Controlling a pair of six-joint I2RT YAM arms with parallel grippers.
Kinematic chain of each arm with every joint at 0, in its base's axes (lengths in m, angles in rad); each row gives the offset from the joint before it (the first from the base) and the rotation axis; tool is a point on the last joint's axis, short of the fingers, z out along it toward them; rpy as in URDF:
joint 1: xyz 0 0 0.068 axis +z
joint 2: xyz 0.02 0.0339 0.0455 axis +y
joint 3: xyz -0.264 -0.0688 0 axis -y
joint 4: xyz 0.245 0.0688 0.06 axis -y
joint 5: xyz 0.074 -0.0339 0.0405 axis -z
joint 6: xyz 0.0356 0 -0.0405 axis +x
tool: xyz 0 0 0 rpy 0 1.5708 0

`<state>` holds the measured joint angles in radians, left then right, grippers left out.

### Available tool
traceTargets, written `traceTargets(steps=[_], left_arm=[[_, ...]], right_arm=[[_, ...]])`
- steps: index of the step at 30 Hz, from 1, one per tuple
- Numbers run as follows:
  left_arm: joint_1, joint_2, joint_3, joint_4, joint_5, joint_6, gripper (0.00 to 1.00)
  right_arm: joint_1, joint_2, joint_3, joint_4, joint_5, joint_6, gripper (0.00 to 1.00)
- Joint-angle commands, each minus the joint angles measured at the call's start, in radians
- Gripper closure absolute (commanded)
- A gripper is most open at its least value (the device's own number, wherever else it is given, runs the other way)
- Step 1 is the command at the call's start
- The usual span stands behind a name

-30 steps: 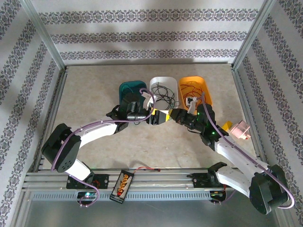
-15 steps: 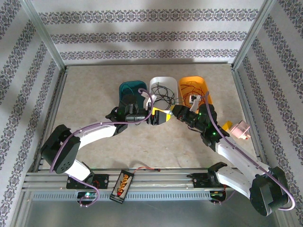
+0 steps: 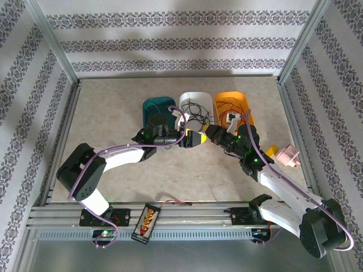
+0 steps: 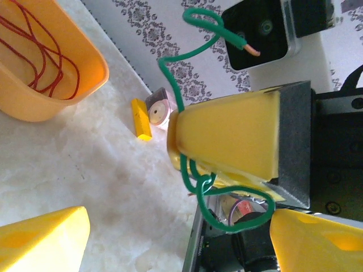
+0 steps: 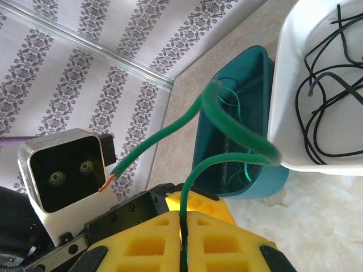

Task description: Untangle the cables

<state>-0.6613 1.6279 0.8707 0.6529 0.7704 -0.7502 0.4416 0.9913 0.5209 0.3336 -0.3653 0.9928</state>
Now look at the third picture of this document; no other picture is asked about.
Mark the grey slotted cable duct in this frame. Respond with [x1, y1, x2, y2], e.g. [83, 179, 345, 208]
[36, 228, 256, 241]

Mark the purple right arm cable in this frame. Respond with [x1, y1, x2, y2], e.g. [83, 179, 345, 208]
[246, 109, 355, 253]

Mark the pink plastic object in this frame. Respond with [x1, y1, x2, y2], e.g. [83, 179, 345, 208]
[276, 143, 301, 168]

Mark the aluminium frame cross rail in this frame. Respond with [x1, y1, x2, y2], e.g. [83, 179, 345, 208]
[27, 202, 307, 229]

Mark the thick black cable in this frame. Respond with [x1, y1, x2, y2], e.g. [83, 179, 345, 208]
[181, 97, 213, 125]

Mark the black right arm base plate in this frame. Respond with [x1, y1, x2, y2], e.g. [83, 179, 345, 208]
[231, 206, 267, 227]

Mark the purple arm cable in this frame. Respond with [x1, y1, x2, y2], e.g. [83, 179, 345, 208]
[246, 109, 355, 253]
[69, 105, 188, 250]

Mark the teal plastic bin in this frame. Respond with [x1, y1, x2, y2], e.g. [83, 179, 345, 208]
[141, 96, 178, 130]

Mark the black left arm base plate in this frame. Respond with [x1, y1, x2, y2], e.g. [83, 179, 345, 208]
[79, 208, 132, 227]

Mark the red black power lead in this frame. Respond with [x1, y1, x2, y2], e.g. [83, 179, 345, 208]
[155, 199, 194, 212]

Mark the thin black cable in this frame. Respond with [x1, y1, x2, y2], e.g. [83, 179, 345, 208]
[183, 99, 213, 125]

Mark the aluminium frame side rail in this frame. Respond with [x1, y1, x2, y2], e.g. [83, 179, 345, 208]
[39, 80, 82, 205]
[275, 78, 324, 203]

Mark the grey metal panel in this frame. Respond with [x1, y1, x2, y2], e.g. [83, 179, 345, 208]
[27, 240, 313, 272]

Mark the aluminium frame post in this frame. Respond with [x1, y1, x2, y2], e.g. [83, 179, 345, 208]
[24, 0, 79, 83]
[277, 0, 336, 83]

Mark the thick red cable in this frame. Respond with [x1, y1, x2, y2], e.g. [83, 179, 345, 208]
[215, 97, 250, 114]

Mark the orange plastic bin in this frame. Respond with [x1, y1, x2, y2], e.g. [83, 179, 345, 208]
[213, 90, 257, 125]

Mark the black board with red print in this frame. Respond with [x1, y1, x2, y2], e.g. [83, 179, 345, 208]
[131, 203, 163, 244]

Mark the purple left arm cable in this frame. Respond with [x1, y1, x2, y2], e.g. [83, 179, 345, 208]
[69, 105, 188, 250]

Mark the white plastic bin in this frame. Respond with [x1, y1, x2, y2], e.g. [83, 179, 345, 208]
[178, 91, 214, 133]

